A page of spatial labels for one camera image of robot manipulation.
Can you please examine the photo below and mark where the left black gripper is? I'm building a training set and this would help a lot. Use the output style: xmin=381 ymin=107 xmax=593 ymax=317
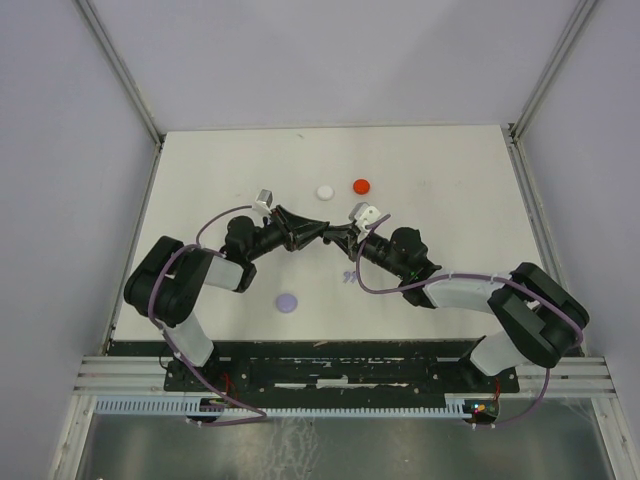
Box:
xmin=247 ymin=204 xmax=327 ymax=262

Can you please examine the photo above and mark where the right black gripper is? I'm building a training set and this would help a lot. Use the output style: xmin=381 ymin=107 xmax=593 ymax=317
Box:
xmin=325 ymin=223 xmax=407 ymax=280

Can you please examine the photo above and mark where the white earbud charging case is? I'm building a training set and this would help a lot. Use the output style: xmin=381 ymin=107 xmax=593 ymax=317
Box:
xmin=316 ymin=185 xmax=335 ymax=201

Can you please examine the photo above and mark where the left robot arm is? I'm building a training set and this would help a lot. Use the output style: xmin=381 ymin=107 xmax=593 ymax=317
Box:
xmin=124 ymin=206 xmax=329 ymax=390

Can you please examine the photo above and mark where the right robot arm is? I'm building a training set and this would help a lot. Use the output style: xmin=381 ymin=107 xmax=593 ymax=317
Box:
xmin=323 ymin=224 xmax=590 ymax=391

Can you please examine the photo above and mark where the purple earbud charging case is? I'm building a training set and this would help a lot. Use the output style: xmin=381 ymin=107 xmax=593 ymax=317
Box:
xmin=275 ymin=293 xmax=298 ymax=314

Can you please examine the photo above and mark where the right circuit board with leds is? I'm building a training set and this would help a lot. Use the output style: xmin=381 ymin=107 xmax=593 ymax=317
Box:
xmin=470 ymin=400 xmax=500 ymax=424

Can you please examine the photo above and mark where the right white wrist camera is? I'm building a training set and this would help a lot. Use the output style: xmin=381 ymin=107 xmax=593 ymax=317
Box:
xmin=349 ymin=202 xmax=384 ymax=242

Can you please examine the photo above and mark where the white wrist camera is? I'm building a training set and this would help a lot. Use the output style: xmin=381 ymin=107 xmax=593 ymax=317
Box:
xmin=349 ymin=202 xmax=384 ymax=242
xmin=253 ymin=189 xmax=273 ymax=216

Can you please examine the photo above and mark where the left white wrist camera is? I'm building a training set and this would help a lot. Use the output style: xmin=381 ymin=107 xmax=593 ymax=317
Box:
xmin=253 ymin=189 xmax=273 ymax=216

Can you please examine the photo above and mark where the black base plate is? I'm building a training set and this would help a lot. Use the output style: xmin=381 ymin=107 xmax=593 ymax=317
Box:
xmin=106 ymin=340 xmax=518 ymax=410

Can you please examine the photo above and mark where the right aluminium frame post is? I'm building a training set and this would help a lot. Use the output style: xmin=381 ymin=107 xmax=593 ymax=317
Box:
xmin=509 ymin=0 xmax=600 ymax=144

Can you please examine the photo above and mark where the aluminium frame post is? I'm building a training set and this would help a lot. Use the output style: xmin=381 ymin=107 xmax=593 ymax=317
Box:
xmin=74 ymin=0 xmax=166 ymax=146
xmin=509 ymin=0 xmax=600 ymax=144

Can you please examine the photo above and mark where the white slotted cable duct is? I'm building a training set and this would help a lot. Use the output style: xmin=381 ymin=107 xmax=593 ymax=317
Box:
xmin=93 ymin=396 xmax=474 ymax=416

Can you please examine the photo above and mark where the aluminium frame rail front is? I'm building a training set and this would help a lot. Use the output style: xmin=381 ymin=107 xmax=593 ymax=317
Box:
xmin=74 ymin=356 xmax=617 ymax=399

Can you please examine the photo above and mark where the left aluminium frame post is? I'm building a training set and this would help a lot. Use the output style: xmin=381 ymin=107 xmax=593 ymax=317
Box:
xmin=74 ymin=0 xmax=166 ymax=146

